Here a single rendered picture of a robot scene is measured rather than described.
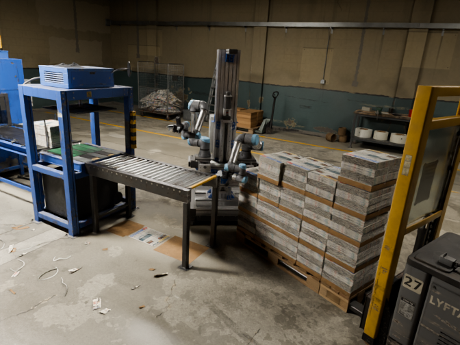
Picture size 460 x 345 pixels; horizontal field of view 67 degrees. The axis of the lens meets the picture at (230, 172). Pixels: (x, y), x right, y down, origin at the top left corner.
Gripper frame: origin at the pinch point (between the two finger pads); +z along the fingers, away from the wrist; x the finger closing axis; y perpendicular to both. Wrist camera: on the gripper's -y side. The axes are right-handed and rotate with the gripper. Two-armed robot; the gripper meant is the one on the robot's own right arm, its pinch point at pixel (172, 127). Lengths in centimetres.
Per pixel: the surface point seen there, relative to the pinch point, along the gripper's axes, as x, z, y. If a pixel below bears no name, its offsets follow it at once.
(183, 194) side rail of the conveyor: -44, 50, 42
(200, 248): -56, 11, 117
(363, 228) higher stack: -195, 53, 20
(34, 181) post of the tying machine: 142, 34, 93
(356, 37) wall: -139, -676, -158
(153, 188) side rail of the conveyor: -11, 44, 49
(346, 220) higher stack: -182, 45, 21
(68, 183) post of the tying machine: 86, 46, 73
